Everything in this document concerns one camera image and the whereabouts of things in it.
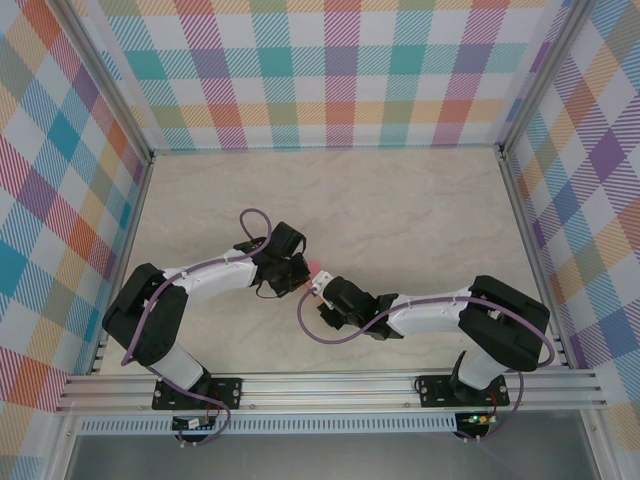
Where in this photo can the pink paper sheet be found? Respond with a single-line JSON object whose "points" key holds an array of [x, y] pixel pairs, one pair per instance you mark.
{"points": [[315, 265]]}

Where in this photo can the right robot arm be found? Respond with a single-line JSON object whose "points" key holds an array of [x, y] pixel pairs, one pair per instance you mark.
{"points": [[505, 325]]}

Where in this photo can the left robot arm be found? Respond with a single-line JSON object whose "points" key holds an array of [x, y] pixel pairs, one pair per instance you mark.
{"points": [[145, 325]]}

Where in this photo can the grey metal bench panel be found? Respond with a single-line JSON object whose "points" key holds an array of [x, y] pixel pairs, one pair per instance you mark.
{"points": [[325, 460]]}

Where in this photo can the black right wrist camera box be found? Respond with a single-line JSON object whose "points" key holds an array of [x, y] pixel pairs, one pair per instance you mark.
{"points": [[287, 237]]}

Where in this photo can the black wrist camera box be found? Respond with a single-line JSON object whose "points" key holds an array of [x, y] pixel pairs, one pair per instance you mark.
{"points": [[287, 237], [350, 297]]}

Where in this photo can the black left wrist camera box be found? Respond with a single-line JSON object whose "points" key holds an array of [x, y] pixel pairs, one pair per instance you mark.
{"points": [[350, 297]]}

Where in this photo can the long aluminium base rail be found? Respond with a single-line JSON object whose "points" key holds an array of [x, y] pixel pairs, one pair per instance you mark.
{"points": [[325, 387]]}

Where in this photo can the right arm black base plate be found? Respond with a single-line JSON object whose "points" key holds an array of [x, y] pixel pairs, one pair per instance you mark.
{"points": [[432, 395]]}

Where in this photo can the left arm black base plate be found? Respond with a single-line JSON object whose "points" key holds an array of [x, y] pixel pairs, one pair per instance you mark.
{"points": [[230, 392]]}

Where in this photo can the left aluminium side rail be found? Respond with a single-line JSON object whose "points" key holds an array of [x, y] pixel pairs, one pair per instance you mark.
{"points": [[126, 250]]}

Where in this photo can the aluminium side rail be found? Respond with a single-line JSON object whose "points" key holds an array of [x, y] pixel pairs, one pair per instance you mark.
{"points": [[532, 250], [126, 250]]}

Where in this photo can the right aluminium side rail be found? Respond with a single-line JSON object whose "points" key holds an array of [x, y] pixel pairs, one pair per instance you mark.
{"points": [[532, 250]]}

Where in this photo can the left aluminium corner post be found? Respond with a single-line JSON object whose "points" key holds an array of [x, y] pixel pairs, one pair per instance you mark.
{"points": [[107, 80]]}

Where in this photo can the aluminium corner post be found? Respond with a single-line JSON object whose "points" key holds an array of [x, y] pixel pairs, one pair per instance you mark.
{"points": [[545, 75], [107, 80]]}

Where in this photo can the right aluminium corner post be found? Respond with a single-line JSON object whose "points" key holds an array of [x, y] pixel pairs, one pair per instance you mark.
{"points": [[545, 75]]}

